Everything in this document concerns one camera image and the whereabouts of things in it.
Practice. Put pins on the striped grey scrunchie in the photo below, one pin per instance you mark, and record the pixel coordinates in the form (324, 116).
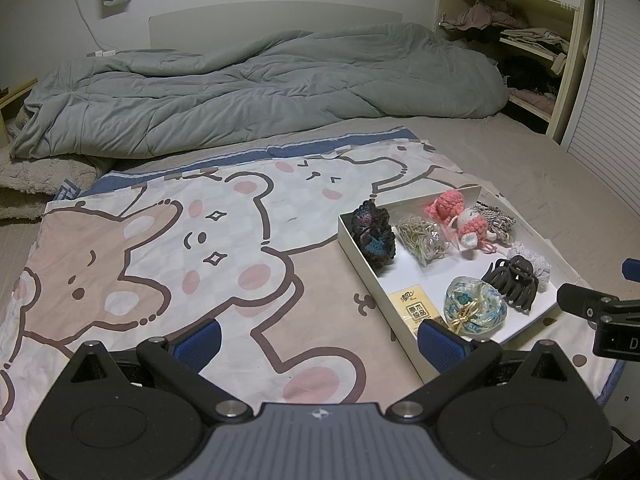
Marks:
(497, 222)

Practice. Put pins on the white power strip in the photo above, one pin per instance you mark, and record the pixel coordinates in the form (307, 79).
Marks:
(102, 53)

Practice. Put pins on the small yellow box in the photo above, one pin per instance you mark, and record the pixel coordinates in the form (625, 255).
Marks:
(415, 310)

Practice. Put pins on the white slatted cabinet door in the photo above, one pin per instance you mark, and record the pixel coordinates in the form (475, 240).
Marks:
(610, 85)

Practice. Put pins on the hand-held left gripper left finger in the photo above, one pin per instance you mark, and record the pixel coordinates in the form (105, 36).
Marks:
(197, 346)

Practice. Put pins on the dark hair claw clip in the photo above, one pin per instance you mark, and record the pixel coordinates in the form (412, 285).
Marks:
(510, 285)

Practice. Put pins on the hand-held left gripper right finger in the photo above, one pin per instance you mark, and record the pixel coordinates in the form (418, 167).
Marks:
(440, 347)

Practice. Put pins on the bag of rubber bands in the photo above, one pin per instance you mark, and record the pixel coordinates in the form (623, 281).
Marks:
(422, 240)

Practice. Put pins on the pink crumpled clothes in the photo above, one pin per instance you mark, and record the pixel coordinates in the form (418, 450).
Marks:
(480, 15)

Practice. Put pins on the beige fuzzy blanket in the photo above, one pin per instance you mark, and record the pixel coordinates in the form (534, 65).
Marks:
(40, 180)

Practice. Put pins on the white cardboard box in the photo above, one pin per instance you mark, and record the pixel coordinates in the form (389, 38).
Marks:
(390, 285)

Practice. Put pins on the grey duvet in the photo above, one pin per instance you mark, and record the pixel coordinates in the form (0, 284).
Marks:
(250, 85)

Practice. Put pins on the cream open shelf unit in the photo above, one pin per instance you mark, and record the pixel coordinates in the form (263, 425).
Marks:
(572, 60)

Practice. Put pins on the folded pink clothes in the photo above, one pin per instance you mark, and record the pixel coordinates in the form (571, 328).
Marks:
(532, 101)

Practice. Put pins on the pink crochet toy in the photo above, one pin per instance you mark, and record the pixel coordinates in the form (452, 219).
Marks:
(445, 207)

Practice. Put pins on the folded beige clothes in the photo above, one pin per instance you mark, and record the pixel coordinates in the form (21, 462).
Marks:
(535, 40)

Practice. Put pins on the bear printed blanket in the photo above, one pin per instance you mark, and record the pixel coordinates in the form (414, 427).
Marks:
(150, 260)

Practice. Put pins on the dark blue crochet scrunchie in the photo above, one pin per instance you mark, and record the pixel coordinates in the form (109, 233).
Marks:
(372, 240)

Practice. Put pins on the wooden bedside shelf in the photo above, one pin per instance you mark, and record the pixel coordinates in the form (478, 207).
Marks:
(15, 95)

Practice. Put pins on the white lace scrunchie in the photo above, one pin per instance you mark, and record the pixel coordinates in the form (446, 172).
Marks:
(535, 265)

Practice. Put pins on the blue floral fabric pouch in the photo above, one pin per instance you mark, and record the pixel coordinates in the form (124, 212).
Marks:
(475, 305)

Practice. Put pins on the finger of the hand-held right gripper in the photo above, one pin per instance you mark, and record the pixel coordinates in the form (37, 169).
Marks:
(632, 269)
(580, 297)

